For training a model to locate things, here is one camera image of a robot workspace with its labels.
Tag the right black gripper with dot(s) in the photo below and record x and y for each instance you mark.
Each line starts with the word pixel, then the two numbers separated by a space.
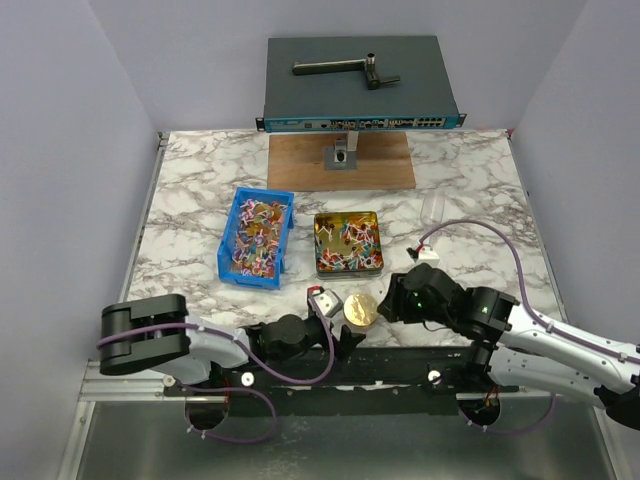
pixel 393 300

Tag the square tin of lollipops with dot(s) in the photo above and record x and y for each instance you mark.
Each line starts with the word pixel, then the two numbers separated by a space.
pixel 347 245

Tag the grey metal stand base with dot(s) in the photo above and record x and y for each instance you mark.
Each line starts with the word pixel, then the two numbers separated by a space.
pixel 341 156

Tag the gold jar lid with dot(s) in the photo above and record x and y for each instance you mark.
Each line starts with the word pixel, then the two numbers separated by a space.
pixel 360 309

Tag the wooden board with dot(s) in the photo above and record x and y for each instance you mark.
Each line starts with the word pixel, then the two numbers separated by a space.
pixel 296 163

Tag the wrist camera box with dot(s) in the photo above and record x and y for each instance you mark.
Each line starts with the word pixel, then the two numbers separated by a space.
pixel 323 302
pixel 424 254

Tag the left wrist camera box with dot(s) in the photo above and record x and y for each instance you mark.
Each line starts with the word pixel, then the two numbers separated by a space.
pixel 323 302

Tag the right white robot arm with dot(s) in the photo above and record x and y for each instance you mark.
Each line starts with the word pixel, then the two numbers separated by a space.
pixel 520 346

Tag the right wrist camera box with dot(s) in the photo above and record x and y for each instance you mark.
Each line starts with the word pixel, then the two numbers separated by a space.
pixel 424 254

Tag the clear plastic scoop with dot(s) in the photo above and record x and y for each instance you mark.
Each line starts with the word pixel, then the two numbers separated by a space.
pixel 432 210

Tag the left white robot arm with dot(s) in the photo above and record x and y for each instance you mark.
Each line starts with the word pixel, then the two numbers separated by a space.
pixel 159 334

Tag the black front mounting rail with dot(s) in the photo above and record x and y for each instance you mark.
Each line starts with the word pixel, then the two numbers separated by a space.
pixel 371 381

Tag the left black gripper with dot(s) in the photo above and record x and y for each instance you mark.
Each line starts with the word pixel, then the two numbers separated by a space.
pixel 346 341

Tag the blue plastic candy bin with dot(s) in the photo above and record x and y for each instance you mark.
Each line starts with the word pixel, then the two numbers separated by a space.
pixel 253 246

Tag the grey network switch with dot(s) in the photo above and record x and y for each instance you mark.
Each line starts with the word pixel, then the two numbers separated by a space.
pixel 422 100

